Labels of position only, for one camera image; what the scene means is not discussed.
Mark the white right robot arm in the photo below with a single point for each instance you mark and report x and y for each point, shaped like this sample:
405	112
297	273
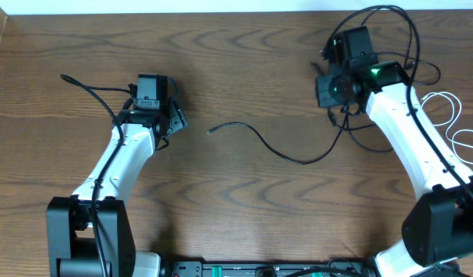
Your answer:
439	228

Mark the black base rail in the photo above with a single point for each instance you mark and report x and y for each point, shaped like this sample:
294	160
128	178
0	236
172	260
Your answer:
335	267

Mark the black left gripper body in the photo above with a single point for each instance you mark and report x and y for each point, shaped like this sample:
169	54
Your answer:
176	118

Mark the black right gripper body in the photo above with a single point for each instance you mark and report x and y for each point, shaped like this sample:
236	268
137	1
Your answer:
331	92

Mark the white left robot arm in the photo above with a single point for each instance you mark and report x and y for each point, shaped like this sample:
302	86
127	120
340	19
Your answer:
89	232

